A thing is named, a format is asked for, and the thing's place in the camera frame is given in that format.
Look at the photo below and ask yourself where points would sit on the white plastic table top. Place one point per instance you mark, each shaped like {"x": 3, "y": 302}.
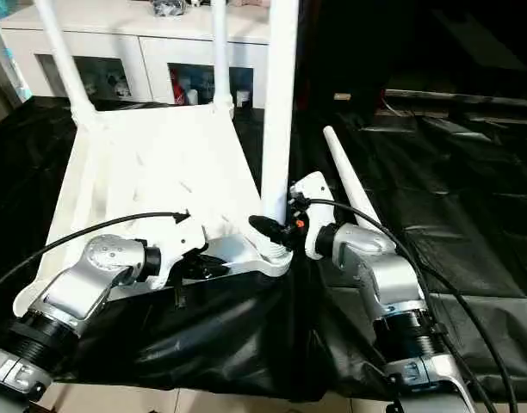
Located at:
{"x": 160, "y": 163}

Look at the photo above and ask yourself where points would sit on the white plastic table leg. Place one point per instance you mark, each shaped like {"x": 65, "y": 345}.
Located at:
{"x": 221, "y": 56}
{"x": 67, "y": 56}
{"x": 354, "y": 180}
{"x": 280, "y": 107}

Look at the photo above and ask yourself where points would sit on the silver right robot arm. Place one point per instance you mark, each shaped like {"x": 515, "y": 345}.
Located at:
{"x": 388, "y": 275}

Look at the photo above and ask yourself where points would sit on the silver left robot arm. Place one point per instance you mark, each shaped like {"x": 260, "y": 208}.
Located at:
{"x": 87, "y": 271}

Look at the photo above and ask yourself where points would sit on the black mat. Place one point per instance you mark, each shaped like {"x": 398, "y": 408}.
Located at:
{"x": 246, "y": 335}

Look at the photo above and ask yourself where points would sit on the small tan label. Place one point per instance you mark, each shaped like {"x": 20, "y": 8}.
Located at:
{"x": 343, "y": 96}

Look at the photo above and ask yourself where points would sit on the red object behind glass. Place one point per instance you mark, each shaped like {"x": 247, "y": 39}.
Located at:
{"x": 176, "y": 86}

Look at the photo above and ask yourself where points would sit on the white cabinet with glass doors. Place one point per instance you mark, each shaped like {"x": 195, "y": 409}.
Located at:
{"x": 160, "y": 30}

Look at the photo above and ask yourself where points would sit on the clear glass trinket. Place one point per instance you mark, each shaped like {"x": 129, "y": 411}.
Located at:
{"x": 171, "y": 6}

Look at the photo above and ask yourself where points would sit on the teal patterned hanging cloth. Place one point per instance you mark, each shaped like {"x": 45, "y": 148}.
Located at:
{"x": 16, "y": 77}

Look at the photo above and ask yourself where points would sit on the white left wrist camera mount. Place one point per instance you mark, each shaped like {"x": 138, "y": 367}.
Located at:
{"x": 181, "y": 241}

